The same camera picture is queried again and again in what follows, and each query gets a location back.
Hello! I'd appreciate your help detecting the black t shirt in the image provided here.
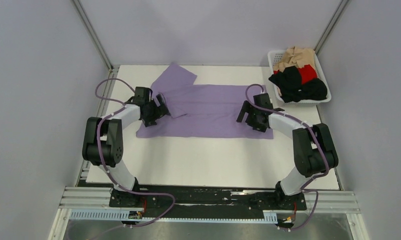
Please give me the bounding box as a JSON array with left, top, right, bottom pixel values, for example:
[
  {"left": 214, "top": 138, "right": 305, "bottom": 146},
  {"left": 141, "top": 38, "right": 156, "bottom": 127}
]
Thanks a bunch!
[{"left": 268, "top": 65, "right": 328, "bottom": 103}]

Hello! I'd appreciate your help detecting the left aluminium corner post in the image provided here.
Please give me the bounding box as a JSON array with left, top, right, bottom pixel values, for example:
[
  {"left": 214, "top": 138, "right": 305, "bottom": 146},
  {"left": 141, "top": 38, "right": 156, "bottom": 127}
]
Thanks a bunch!
[{"left": 71, "top": 0, "right": 114, "bottom": 73}]

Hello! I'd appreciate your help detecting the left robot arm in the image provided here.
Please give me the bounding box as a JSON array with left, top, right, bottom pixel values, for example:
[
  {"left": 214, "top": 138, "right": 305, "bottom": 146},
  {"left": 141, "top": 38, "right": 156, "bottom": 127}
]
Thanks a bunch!
[{"left": 82, "top": 87, "right": 170, "bottom": 207}]

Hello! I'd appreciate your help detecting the aluminium corner post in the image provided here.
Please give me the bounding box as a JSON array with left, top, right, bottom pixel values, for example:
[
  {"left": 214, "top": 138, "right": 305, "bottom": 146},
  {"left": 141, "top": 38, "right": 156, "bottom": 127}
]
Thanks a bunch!
[
  {"left": 71, "top": 0, "right": 114, "bottom": 73},
  {"left": 314, "top": 0, "right": 351, "bottom": 55}
]

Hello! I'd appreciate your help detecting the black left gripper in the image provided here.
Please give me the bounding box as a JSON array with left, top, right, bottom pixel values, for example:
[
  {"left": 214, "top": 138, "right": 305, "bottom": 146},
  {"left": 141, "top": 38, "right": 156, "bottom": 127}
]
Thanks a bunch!
[{"left": 142, "top": 95, "right": 171, "bottom": 128}]

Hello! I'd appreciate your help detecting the purple t shirt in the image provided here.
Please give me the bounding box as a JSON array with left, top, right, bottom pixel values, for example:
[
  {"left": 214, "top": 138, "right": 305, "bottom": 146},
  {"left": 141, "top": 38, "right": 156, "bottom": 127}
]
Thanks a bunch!
[{"left": 136, "top": 63, "right": 274, "bottom": 140}]

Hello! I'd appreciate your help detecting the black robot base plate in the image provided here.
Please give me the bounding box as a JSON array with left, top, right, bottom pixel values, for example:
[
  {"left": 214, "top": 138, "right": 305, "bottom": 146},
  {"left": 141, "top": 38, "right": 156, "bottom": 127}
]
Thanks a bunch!
[{"left": 109, "top": 184, "right": 307, "bottom": 220}]

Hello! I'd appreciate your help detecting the red t shirt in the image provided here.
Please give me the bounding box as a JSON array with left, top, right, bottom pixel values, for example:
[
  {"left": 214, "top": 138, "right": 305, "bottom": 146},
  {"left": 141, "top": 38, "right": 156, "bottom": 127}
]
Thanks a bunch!
[{"left": 269, "top": 65, "right": 318, "bottom": 88}]

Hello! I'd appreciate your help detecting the beige t shirt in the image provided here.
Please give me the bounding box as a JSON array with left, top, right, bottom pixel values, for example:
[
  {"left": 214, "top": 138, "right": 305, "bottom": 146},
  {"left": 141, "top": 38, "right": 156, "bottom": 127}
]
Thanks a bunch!
[{"left": 272, "top": 46, "right": 316, "bottom": 72}]

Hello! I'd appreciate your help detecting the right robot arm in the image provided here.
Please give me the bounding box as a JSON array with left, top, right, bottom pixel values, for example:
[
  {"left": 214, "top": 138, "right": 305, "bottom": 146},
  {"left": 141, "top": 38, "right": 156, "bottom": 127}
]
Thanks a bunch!
[{"left": 236, "top": 93, "right": 339, "bottom": 209}]

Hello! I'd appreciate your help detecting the right aluminium corner post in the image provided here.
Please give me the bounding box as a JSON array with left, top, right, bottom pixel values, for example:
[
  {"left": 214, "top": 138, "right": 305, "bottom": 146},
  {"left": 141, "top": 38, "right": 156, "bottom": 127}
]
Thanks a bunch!
[{"left": 314, "top": 0, "right": 351, "bottom": 55}]

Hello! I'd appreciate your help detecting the aluminium frame rail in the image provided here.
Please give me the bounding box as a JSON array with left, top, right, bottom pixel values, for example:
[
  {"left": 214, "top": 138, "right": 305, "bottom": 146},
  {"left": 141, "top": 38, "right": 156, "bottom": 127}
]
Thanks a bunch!
[{"left": 59, "top": 187, "right": 361, "bottom": 214}]

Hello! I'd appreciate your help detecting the white plastic laundry basket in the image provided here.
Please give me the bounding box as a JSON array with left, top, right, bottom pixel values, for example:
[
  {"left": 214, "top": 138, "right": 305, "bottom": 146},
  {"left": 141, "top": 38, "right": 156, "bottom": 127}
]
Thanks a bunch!
[{"left": 265, "top": 46, "right": 332, "bottom": 107}]

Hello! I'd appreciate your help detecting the white slotted cable duct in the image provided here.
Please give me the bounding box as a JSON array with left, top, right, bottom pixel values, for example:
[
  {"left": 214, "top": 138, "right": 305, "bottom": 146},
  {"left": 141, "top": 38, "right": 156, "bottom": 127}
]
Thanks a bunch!
[{"left": 69, "top": 208, "right": 278, "bottom": 224}]

